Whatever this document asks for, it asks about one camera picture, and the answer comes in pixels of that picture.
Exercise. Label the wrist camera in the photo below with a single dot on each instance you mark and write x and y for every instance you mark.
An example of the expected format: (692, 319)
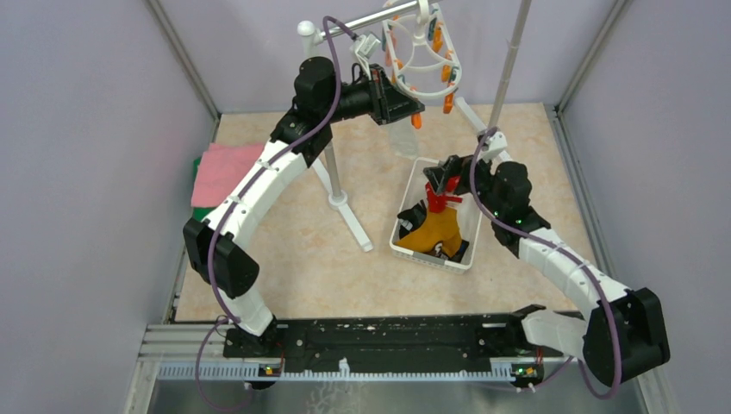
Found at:
(364, 46)
(495, 149)

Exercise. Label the green folded cloth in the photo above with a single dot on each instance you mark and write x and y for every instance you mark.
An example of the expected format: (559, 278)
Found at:
(199, 213)

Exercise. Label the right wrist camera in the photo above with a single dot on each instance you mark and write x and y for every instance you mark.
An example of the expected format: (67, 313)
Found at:
(495, 149)

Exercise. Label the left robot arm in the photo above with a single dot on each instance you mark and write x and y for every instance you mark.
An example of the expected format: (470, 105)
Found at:
(216, 244)

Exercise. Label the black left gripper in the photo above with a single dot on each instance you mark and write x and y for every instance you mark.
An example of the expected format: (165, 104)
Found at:
(387, 102)

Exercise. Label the black sock with blue pattern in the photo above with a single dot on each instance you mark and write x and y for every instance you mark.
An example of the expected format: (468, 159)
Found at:
(443, 251)

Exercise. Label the white sock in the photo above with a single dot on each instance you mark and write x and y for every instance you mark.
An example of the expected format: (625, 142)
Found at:
(402, 139)

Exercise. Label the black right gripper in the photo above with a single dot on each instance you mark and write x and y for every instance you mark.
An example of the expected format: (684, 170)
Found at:
(454, 166)

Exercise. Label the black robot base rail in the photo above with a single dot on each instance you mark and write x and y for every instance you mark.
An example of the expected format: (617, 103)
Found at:
(474, 345)

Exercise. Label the white perforated plastic basket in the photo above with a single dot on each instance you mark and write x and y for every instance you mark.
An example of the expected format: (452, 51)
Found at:
(469, 218)

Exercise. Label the black sock with grey pattern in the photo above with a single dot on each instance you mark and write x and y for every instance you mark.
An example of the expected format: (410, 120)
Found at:
(411, 219)

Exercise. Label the pink folded cloth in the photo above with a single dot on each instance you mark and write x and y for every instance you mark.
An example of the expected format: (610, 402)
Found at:
(220, 170)

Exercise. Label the white round clip hanger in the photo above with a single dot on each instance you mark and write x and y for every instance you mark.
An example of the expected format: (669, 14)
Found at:
(420, 55)

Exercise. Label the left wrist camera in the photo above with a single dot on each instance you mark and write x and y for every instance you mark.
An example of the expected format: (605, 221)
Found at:
(364, 46)

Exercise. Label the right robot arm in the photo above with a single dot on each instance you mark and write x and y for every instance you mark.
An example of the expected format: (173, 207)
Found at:
(621, 332)

